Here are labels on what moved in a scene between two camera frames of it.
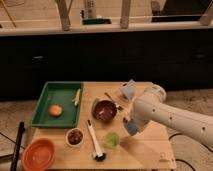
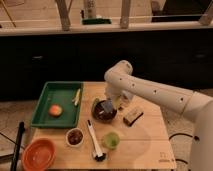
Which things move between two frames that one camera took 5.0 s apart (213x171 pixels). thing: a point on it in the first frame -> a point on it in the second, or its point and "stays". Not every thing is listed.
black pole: (21, 131) stays
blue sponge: (132, 127) -> (107, 105)
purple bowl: (104, 110) stays
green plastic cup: (112, 139) stays
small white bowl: (74, 137) stays
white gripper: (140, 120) -> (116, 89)
